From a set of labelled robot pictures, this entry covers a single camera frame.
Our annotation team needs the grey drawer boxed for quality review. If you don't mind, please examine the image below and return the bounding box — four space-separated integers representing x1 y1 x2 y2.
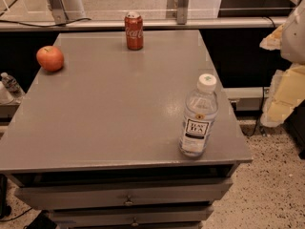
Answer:
51 206 214 228
15 178 233 210

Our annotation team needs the clear plastic water bottle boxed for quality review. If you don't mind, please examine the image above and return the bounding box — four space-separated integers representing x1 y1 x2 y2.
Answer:
179 73 218 157

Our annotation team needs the black cable on floor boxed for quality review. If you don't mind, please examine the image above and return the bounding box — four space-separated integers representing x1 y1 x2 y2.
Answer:
0 207 33 223

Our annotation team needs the grey wall power strip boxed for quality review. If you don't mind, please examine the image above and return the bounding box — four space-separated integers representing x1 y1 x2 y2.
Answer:
224 87 269 112

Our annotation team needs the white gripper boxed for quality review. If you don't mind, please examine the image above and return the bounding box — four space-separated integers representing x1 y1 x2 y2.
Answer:
259 0 305 128

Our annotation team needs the grey metal bracket post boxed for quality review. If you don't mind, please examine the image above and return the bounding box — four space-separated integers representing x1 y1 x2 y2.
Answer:
166 0 189 25

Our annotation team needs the black cable on ledge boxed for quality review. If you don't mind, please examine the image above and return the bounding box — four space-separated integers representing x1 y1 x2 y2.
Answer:
0 16 93 28

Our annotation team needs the small background water bottle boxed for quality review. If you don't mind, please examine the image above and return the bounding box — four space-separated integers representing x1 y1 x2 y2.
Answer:
1 73 25 98

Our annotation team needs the lower grey drawer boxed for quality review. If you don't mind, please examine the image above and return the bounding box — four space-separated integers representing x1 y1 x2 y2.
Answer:
51 206 214 228

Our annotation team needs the red Coca-Cola can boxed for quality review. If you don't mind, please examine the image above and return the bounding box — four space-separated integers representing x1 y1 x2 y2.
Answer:
125 11 144 51

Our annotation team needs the white object left edge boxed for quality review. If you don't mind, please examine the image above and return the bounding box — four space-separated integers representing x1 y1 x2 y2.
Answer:
0 81 14 105

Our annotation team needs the upper grey drawer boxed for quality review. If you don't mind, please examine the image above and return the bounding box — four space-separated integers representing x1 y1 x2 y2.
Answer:
15 178 233 210

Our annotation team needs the black hanging cable right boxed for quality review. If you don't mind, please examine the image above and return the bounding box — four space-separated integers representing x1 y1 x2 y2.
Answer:
246 87 266 137

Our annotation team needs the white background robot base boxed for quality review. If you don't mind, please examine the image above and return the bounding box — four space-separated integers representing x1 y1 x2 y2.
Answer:
47 0 86 24

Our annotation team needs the grey drawer cabinet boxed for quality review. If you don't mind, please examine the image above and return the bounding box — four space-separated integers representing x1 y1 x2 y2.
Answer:
0 31 252 229

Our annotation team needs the red apple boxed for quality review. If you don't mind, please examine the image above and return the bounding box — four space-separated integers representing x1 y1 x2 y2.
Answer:
36 46 64 72

